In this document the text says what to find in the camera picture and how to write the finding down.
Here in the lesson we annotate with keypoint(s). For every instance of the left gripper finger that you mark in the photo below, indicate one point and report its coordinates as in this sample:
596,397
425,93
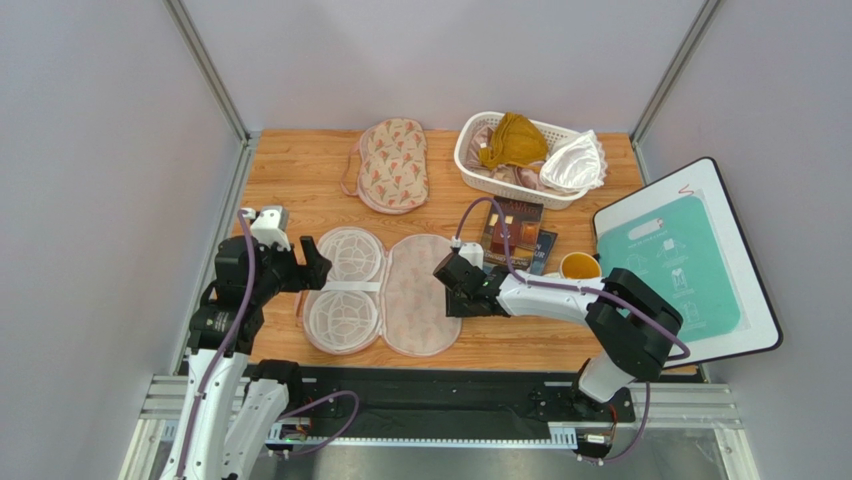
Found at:
310,251
315,273

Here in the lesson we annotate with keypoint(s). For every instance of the mustard yellow bra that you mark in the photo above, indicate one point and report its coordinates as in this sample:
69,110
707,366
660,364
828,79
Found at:
515,141

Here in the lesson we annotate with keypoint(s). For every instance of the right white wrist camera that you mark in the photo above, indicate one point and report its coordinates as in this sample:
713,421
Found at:
473,252

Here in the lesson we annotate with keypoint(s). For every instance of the aluminium frame rail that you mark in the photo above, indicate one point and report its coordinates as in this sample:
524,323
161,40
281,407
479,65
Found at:
685,429

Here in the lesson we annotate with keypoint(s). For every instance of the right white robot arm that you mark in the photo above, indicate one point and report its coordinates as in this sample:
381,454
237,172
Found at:
636,328

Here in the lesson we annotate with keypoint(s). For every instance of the white mug yellow inside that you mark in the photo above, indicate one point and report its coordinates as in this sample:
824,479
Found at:
577,266

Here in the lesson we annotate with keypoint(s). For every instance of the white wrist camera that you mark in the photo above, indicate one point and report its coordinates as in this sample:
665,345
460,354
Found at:
473,252
268,226

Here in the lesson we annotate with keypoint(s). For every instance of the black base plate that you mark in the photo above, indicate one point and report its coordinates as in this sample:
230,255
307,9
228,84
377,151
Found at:
432,404

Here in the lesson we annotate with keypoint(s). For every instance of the floral mesh laundry bag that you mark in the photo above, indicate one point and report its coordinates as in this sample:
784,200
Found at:
376,292

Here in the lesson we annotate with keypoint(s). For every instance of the dark brown book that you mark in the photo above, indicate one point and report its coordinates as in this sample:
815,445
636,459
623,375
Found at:
523,221

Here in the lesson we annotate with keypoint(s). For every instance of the teal folding board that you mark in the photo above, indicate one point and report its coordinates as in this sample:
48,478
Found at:
673,249

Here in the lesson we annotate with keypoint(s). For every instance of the white plastic basket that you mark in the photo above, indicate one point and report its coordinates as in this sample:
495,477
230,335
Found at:
552,133

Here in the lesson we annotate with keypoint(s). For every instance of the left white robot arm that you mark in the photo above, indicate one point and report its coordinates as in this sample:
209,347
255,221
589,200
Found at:
224,425

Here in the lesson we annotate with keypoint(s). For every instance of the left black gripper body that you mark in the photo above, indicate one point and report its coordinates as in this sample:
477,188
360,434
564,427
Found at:
281,273

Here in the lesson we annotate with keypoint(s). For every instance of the white tray black rim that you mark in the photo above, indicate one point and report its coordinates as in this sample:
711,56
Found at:
759,329

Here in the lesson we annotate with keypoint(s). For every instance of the blue book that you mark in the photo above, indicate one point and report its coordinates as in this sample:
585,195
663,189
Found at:
535,262

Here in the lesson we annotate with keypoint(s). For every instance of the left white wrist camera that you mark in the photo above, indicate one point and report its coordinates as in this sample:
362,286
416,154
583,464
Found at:
268,226

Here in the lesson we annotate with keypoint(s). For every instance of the white satin bra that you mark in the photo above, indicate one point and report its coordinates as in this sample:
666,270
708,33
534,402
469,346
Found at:
575,164

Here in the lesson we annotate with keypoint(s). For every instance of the pink satin bra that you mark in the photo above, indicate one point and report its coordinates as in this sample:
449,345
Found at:
524,176

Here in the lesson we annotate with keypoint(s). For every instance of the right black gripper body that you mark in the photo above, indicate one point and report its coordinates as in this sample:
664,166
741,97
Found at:
456,287

